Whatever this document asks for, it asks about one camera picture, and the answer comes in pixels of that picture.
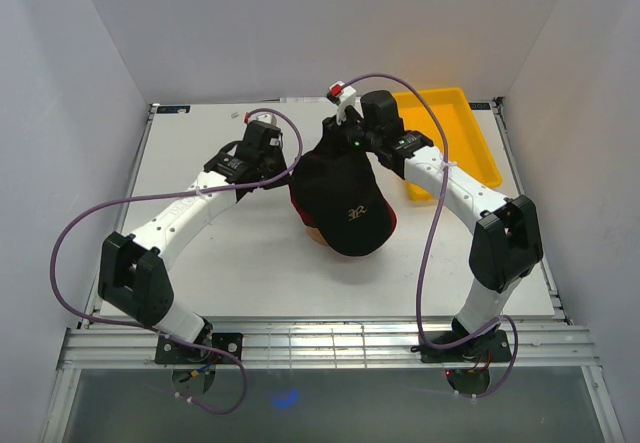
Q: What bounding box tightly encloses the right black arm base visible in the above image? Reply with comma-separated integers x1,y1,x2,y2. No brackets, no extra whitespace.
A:
410,330,512,363

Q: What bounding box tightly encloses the black cap gold logo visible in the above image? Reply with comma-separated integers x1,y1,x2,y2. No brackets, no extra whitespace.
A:
289,139,394,257

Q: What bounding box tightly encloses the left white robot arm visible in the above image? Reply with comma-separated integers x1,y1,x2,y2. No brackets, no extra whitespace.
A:
98,114,286,363

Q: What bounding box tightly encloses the yellow plastic tray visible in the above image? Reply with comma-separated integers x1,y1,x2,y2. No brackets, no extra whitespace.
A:
393,87,502,188

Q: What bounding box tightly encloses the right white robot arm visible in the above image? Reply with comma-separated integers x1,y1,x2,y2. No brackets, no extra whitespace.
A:
323,82,543,360

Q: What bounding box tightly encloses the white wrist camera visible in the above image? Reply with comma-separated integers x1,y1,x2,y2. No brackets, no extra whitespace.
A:
244,111,278,126
326,81,357,125

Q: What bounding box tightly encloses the blue label sticker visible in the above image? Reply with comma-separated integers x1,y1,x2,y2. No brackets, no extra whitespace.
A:
155,105,191,114

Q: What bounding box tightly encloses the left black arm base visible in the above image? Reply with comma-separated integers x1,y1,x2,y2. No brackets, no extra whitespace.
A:
154,331,245,367

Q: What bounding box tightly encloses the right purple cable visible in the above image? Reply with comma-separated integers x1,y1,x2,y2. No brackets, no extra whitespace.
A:
342,72,519,399

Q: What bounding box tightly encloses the red baseball cap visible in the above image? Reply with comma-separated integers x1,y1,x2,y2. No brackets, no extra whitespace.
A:
291,197,397,232

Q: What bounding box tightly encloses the aluminium frame rail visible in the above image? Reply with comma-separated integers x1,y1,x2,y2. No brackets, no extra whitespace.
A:
57,320,601,370

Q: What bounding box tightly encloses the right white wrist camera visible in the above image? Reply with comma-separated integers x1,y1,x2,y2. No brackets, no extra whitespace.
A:
326,81,357,125

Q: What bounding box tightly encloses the wooden hat stand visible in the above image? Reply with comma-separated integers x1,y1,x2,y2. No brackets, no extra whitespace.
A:
306,227,328,246

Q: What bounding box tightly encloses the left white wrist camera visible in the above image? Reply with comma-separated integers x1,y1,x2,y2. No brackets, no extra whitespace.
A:
244,111,278,126

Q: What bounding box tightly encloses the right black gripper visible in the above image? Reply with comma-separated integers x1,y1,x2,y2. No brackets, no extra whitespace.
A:
313,110,379,167

